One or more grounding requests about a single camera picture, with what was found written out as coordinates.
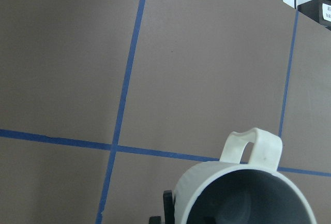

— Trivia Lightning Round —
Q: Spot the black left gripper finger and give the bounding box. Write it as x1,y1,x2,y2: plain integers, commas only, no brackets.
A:
148,190,175,224

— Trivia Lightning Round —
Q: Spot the white home mug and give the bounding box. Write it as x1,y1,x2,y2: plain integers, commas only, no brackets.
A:
174,128,316,223

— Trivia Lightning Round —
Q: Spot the brown paper table mat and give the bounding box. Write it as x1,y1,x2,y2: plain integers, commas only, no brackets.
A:
1,0,330,223

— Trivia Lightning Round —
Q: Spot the black labelled box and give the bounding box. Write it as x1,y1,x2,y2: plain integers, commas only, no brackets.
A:
297,0,330,29

